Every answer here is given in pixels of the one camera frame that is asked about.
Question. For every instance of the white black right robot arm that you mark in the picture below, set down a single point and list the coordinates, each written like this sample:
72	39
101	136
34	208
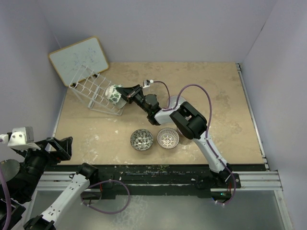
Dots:
191	123

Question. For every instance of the yellow-framed whiteboard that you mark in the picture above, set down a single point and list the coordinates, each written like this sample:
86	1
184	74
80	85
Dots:
67	61

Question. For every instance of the aluminium right side rail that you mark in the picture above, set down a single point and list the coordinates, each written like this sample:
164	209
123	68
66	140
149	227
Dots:
264	158

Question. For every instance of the maroon triangle pattern bowl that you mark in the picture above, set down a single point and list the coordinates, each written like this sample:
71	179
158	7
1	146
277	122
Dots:
168	138

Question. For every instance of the teal triangle pattern bowl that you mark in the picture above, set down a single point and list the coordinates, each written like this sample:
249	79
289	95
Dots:
121	103

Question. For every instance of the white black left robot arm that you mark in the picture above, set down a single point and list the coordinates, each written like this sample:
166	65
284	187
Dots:
28	190

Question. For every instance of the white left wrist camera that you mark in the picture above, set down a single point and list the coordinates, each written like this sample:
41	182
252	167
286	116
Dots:
21	138

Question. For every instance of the brown floral pattern bowl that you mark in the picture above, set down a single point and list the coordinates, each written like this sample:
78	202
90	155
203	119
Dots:
141	139

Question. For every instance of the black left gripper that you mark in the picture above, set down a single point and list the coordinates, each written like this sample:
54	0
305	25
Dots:
63	148

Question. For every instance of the white wire dish rack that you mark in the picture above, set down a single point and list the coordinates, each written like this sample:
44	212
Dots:
91	91

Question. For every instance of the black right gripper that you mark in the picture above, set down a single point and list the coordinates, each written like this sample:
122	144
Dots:
131	93

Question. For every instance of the green leaf pattern bowl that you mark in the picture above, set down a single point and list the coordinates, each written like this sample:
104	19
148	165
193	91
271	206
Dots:
112	94

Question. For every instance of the grey hexagon red-rim bowl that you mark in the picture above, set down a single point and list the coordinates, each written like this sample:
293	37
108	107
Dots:
174	100

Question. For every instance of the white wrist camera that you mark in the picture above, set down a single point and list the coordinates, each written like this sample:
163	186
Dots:
21	138
147	83

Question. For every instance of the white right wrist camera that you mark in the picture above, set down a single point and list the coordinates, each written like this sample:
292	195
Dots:
147	83

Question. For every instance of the aluminium rail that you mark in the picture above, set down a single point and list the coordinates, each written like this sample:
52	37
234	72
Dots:
59	112
264	158

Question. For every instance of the aluminium left side rail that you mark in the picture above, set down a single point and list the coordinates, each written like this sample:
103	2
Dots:
59	112

